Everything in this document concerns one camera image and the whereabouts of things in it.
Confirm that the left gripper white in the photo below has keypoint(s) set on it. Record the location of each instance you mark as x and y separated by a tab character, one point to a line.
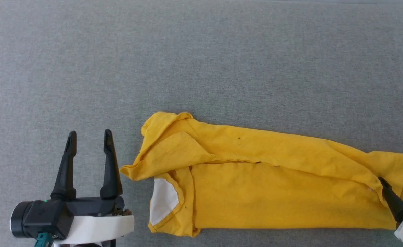
98	226

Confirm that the yellow t-shirt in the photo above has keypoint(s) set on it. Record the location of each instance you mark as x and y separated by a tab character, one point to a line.
273	192

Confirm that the left gripper black motor cylinder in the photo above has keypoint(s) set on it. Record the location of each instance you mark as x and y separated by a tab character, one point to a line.
18	221

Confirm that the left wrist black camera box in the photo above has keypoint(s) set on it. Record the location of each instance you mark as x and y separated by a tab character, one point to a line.
47	219

